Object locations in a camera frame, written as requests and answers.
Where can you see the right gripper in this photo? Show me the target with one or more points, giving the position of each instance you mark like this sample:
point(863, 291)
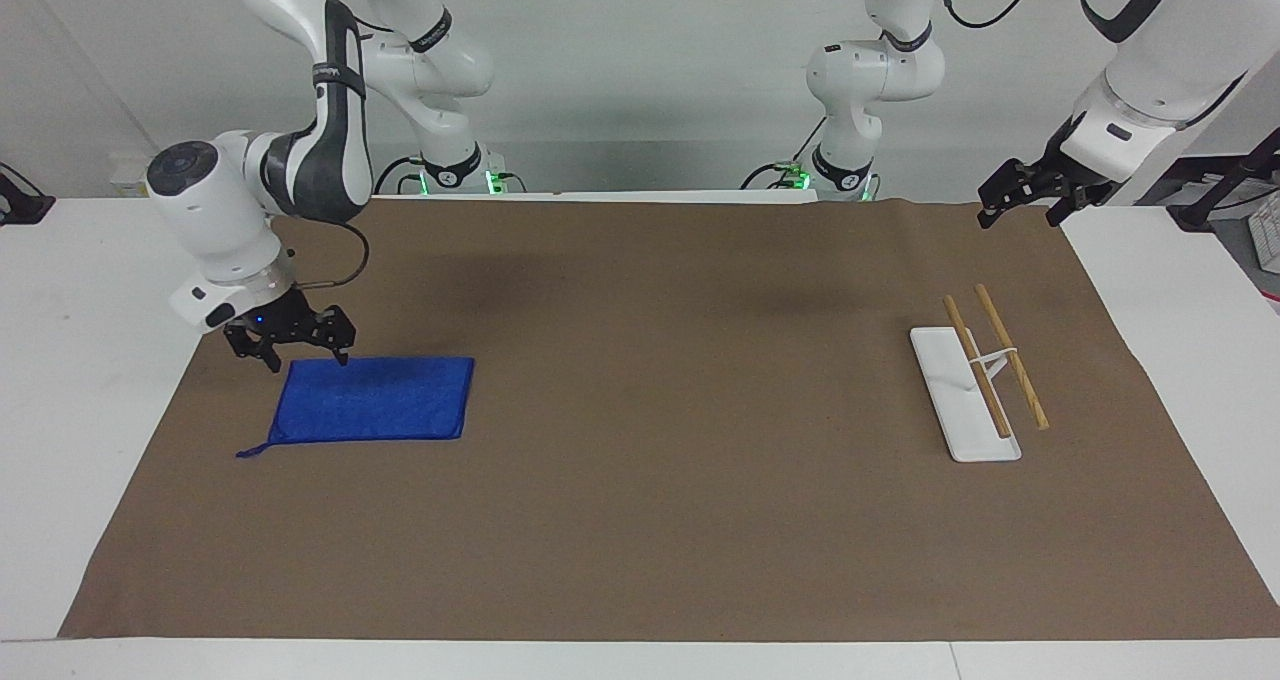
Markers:
point(270, 318)

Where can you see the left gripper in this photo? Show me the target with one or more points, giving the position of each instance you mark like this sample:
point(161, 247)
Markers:
point(1075, 175)

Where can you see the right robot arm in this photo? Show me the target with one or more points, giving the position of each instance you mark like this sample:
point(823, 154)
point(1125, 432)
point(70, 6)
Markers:
point(210, 215)

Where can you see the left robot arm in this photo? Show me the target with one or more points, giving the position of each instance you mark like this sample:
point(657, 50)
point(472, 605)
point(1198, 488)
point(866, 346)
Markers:
point(870, 70)

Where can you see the blue towel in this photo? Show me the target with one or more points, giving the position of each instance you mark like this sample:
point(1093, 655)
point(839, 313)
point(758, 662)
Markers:
point(380, 400)

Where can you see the white rack with wooden bars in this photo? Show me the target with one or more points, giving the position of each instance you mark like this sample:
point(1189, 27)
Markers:
point(960, 400)

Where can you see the black stand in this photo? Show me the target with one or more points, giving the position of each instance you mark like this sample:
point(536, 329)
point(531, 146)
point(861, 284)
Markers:
point(22, 205)
point(1225, 185)

